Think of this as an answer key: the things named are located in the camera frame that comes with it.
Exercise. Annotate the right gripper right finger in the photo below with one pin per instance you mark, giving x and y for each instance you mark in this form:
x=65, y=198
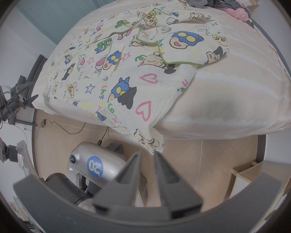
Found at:
x=184, y=198

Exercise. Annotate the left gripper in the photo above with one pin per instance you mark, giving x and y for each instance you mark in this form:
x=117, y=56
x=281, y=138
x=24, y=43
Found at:
x=17, y=96

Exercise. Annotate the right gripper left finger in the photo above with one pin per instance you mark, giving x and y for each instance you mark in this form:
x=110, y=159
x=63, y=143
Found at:
x=121, y=190

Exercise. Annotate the white printed pyjama top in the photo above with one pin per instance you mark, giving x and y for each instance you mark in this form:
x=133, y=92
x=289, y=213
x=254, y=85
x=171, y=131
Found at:
x=135, y=81

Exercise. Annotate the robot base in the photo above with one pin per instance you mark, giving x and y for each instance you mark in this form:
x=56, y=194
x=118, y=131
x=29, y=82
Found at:
x=106, y=154

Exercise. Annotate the pile of clothes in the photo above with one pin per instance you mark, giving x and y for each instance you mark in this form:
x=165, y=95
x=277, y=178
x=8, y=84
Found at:
x=235, y=13

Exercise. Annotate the black power adapter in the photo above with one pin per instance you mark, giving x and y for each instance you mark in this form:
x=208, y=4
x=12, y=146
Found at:
x=43, y=123

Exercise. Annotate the black ribbed panel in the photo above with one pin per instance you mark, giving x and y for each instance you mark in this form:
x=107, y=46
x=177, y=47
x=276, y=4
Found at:
x=37, y=65

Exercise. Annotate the pale wooden cabinet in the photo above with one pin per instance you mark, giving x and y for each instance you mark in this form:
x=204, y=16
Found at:
x=257, y=176

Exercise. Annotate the blue-green curtain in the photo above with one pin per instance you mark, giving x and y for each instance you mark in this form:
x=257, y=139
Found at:
x=63, y=8

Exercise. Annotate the bed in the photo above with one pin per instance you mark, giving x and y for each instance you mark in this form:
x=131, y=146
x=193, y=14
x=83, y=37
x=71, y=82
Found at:
x=232, y=93

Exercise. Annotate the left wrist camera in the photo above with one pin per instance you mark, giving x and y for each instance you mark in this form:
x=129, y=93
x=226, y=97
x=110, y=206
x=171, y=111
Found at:
x=24, y=81

